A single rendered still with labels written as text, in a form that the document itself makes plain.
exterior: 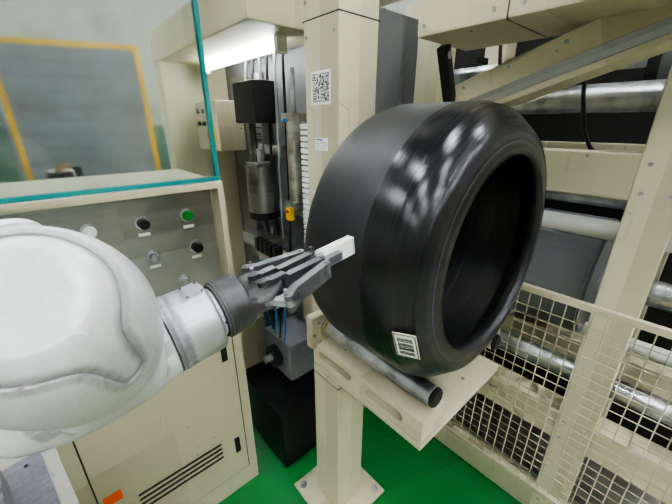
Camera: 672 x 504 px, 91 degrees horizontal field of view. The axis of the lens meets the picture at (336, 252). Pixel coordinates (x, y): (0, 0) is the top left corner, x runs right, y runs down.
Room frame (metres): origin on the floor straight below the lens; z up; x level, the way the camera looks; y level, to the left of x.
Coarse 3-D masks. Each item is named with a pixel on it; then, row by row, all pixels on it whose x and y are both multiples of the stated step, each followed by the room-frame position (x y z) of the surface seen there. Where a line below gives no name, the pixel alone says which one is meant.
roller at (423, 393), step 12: (336, 336) 0.73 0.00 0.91; (348, 348) 0.69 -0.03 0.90; (360, 348) 0.67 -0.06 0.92; (372, 360) 0.63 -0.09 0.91; (384, 372) 0.60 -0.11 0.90; (396, 372) 0.58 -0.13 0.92; (408, 384) 0.55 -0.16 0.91; (420, 384) 0.54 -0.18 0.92; (432, 384) 0.54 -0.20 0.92; (420, 396) 0.53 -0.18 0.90; (432, 396) 0.51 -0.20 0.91
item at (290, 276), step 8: (320, 256) 0.45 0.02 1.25; (304, 264) 0.43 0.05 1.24; (312, 264) 0.43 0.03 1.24; (280, 272) 0.41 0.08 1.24; (288, 272) 0.41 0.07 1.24; (296, 272) 0.41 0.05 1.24; (304, 272) 0.42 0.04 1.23; (264, 280) 0.38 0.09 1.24; (272, 280) 0.39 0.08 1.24; (288, 280) 0.40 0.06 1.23
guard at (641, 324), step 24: (528, 288) 0.84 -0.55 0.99; (600, 312) 0.71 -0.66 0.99; (648, 360) 0.63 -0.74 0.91; (504, 384) 0.85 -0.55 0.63; (576, 384) 0.72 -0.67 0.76; (648, 384) 0.62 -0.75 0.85; (480, 408) 0.89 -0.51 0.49; (504, 408) 0.83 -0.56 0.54; (576, 408) 0.70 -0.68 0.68; (456, 432) 0.93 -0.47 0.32; (576, 432) 0.69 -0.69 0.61; (528, 480) 0.75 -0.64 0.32; (552, 480) 0.70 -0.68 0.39
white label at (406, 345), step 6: (396, 336) 0.45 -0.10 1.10; (402, 336) 0.45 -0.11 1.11; (408, 336) 0.44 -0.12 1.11; (414, 336) 0.44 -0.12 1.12; (396, 342) 0.46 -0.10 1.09; (402, 342) 0.45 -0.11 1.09; (408, 342) 0.44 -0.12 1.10; (414, 342) 0.44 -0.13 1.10; (396, 348) 0.46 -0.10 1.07; (402, 348) 0.46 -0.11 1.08; (408, 348) 0.45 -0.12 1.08; (414, 348) 0.44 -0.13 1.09; (402, 354) 0.46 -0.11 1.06; (408, 354) 0.45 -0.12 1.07; (414, 354) 0.45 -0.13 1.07
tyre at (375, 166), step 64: (384, 128) 0.63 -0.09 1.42; (448, 128) 0.55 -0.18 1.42; (512, 128) 0.59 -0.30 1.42; (320, 192) 0.61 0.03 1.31; (384, 192) 0.51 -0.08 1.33; (448, 192) 0.48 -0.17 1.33; (512, 192) 0.84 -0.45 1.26; (384, 256) 0.47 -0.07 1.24; (448, 256) 0.47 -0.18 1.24; (512, 256) 0.81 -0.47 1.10; (384, 320) 0.46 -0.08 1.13; (448, 320) 0.77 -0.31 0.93
